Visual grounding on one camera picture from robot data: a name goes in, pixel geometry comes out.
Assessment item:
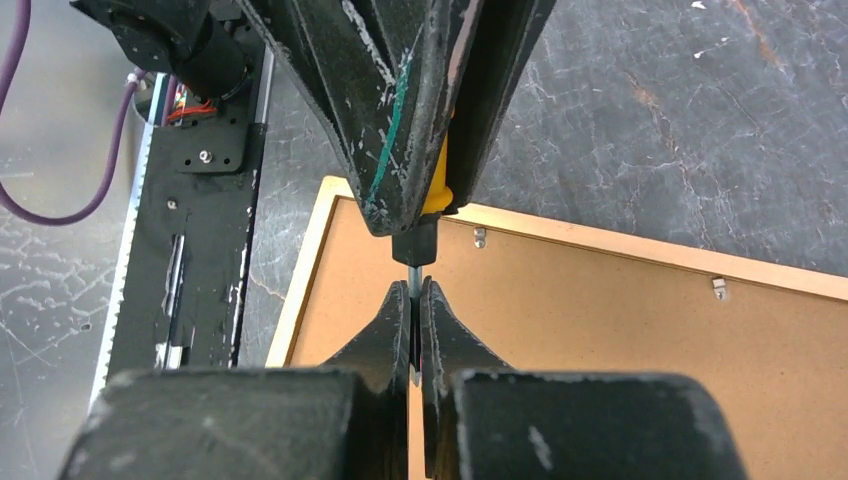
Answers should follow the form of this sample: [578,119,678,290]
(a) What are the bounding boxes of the wooden picture frame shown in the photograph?
[266,177,847,479]

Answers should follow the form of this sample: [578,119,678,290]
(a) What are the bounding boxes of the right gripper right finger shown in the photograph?
[419,278,747,479]

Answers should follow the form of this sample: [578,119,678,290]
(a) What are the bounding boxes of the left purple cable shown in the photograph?
[0,0,144,228]

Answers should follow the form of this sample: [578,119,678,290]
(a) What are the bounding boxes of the aluminium rail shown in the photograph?
[86,46,276,412]

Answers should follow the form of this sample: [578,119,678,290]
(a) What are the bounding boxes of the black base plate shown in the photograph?
[106,39,267,376]

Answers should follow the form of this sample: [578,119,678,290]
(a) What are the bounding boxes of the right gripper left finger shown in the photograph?
[59,281,411,479]

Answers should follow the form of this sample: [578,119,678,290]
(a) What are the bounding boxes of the orange handled screwdriver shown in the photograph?
[392,135,454,386]

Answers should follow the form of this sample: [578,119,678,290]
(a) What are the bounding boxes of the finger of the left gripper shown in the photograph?
[444,0,556,215]
[243,0,477,236]

